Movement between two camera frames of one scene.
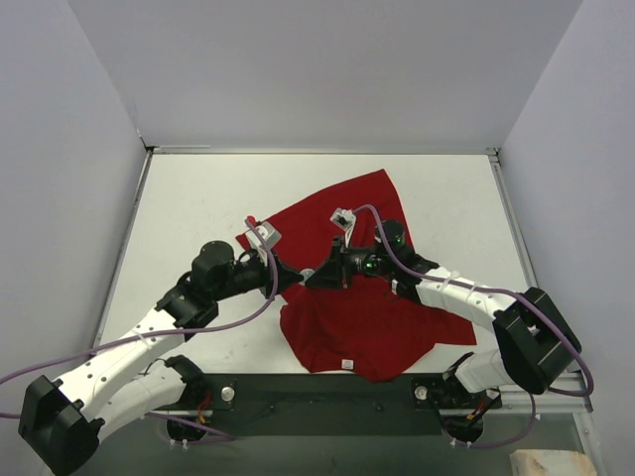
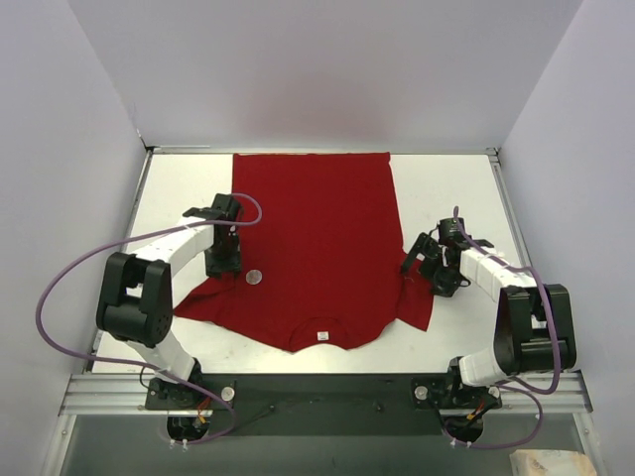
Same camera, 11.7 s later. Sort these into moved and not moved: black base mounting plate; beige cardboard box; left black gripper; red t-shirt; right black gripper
Moved: left black gripper; red t-shirt; right black gripper
Not moved: black base mounting plate; beige cardboard box
